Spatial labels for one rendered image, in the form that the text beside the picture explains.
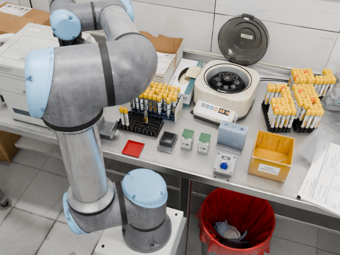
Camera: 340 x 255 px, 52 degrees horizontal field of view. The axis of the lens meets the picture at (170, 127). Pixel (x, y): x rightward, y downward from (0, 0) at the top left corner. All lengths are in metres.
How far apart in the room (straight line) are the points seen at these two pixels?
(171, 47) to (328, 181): 0.89
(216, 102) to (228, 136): 0.18
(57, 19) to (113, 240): 0.64
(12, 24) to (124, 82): 1.28
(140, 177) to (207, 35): 0.93
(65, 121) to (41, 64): 0.11
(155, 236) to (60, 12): 0.65
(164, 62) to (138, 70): 1.03
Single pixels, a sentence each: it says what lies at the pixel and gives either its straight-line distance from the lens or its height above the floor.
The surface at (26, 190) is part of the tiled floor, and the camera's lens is 2.44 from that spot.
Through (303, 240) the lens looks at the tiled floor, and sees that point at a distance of 2.23.
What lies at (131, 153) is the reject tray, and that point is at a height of 0.88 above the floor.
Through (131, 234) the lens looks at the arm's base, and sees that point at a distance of 1.03.
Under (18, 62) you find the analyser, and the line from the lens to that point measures 1.33.
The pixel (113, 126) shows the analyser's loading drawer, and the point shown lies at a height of 0.93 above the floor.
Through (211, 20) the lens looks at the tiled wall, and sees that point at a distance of 1.63.
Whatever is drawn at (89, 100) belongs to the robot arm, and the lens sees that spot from 0.60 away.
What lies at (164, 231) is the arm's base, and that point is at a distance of 1.03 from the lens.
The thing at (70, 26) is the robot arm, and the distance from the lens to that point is 0.96.
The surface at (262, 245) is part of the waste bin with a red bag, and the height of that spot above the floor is 0.43.
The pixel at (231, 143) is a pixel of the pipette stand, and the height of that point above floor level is 0.90.
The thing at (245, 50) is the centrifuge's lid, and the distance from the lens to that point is 1.60.
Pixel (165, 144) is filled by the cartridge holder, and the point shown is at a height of 0.90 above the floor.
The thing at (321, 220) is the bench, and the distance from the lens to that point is 2.00.
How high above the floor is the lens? 1.89
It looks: 46 degrees down
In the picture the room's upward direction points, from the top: straight up
